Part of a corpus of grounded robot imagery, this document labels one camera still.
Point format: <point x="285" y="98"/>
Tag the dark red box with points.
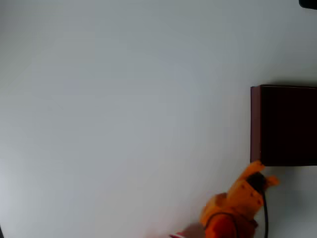
<point x="284" y="124"/>

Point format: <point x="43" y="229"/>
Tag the black corner object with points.
<point x="309" y="3"/>

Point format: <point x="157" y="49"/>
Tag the orange forked camera mount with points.
<point x="244" y="196"/>

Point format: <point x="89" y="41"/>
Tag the black camera module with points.
<point x="256" y="181"/>

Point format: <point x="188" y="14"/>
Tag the black edge object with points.
<point x="0" y="234"/>

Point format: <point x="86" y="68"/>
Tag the orange gripper with servo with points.
<point x="245" y="186"/>

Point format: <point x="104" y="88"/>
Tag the orange-red robot arm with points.
<point x="220" y="230"/>

